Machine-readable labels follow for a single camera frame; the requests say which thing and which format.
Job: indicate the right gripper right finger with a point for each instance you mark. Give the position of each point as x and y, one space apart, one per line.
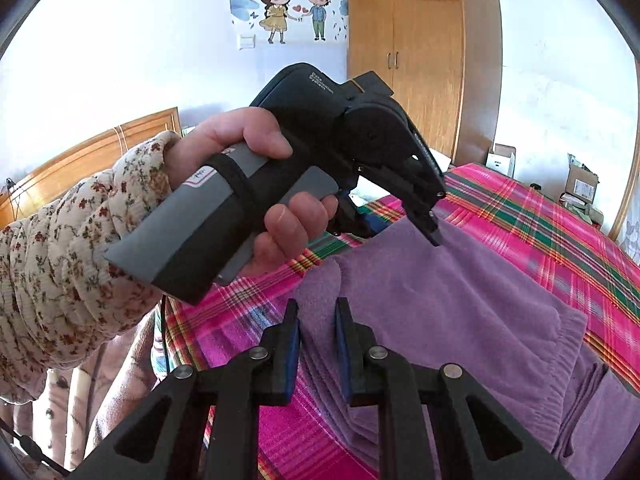
433 423

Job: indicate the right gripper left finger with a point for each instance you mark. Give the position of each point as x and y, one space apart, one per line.
203 423

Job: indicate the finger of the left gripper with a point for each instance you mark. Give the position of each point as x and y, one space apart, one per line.
349 220
420 213

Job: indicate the purple fleece garment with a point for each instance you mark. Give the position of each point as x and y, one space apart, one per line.
461 302

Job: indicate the left floral sleeve forearm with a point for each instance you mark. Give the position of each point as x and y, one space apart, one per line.
60 298

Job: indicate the person's left hand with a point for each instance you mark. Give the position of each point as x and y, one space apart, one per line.
288 228

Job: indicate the white small box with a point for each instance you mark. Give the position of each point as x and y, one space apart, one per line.
502 158

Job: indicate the wooden wardrobe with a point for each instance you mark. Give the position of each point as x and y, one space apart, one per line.
443 60

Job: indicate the cardboard box with label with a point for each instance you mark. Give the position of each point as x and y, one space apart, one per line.
581 182

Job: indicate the cartoon couple wall sticker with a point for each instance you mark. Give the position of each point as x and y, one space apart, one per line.
280 13

